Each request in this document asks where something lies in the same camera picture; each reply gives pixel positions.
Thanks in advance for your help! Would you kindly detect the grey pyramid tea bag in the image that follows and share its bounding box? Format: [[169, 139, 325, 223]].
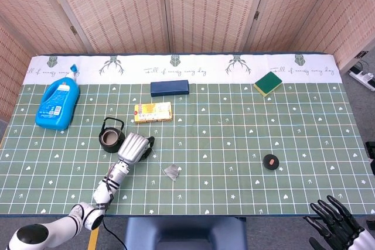
[[151, 149, 182, 182]]

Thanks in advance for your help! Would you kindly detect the green checked tablecloth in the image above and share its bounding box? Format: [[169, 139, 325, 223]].
[[0, 53, 370, 218]]

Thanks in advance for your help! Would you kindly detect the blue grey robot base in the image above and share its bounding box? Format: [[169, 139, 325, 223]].
[[124, 217, 248, 250]]

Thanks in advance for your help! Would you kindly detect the black cast iron teapot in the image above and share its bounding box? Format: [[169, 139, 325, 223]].
[[100, 117, 127, 154]]

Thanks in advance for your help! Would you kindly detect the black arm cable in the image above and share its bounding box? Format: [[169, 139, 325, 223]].
[[101, 220, 127, 248]]

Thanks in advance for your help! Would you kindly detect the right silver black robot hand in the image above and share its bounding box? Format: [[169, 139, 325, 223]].
[[304, 194, 375, 250]]

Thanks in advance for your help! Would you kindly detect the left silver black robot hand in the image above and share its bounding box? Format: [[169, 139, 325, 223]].
[[117, 132, 155, 165]]

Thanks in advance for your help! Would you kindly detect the navy blue rectangular box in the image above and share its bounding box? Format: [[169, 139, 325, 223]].
[[150, 79, 190, 97]]

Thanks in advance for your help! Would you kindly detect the yellow snack box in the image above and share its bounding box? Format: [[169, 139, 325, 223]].
[[134, 101, 173, 124]]

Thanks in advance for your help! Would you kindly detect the green yellow sponge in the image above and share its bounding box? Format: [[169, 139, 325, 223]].
[[253, 71, 284, 98]]

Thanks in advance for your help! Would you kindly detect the black round disc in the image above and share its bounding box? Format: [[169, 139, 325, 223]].
[[262, 153, 279, 170]]

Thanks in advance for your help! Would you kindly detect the white power strip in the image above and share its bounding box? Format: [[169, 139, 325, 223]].
[[348, 67, 375, 92]]

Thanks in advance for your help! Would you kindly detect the woven bamboo folding screen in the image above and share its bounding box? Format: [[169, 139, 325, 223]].
[[0, 0, 375, 122]]

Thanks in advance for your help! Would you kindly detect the blue detergent bottle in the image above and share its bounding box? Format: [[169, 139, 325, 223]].
[[35, 64, 81, 131]]

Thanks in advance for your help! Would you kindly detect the black equipment at table edge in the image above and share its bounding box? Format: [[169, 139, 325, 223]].
[[364, 141, 375, 174]]

